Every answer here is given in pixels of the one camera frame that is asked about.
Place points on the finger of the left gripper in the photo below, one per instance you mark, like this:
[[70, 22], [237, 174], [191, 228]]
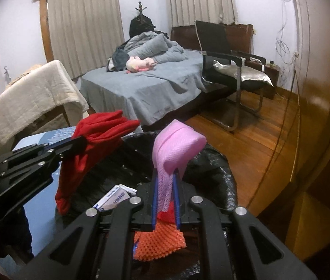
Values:
[[22, 155], [53, 152]]

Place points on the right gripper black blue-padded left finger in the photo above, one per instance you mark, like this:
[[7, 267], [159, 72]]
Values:
[[97, 245]]

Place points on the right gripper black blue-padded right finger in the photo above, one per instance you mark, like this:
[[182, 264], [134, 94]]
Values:
[[233, 244]]

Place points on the red cloth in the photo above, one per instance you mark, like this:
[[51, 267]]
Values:
[[102, 132]]

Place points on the white blue paper box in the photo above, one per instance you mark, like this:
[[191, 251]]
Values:
[[115, 195]]

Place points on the orange foam net sleeve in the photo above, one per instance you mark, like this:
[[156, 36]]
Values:
[[161, 242]]

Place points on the pink foam net sleeve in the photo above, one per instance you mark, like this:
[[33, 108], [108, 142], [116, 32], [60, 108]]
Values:
[[173, 148]]

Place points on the black lined trash bin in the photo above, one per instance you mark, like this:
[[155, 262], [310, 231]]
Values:
[[115, 156]]

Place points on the beige blanket covered furniture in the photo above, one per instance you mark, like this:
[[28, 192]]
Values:
[[35, 94]]

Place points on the blue tree-print table cloth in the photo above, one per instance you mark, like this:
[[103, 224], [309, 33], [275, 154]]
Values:
[[44, 221]]

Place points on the bed with grey sheet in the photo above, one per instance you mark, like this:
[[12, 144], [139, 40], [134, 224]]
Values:
[[147, 96]]

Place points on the dark clothes pile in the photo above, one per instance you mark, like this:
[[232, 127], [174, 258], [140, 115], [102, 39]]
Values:
[[118, 60]]

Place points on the pink plush toy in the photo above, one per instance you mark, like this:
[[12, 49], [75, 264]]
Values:
[[135, 64]]

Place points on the grey rolled duvet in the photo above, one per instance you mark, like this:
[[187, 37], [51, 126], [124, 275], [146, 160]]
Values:
[[155, 46]]

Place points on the left beige curtain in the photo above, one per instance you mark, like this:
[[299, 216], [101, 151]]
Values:
[[84, 33]]

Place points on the beige curtain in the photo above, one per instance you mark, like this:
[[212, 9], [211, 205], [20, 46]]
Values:
[[186, 12], [84, 33]]

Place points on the coat rack with black bag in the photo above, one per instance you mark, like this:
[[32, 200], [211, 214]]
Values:
[[140, 23]]

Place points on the silver chair cushion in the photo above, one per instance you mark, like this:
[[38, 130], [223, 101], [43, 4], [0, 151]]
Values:
[[247, 73]]

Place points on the dark wooden nightstand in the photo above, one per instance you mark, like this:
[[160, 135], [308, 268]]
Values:
[[272, 70]]

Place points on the dark wooden headboard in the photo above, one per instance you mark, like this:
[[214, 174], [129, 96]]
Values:
[[239, 37]]

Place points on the right beige curtain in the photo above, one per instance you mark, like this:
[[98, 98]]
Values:
[[186, 12]]

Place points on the wooden door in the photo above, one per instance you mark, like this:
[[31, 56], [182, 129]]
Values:
[[309, 138]]

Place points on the black metal frame chair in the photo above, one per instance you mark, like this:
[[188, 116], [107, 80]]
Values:
[[215, 46]]

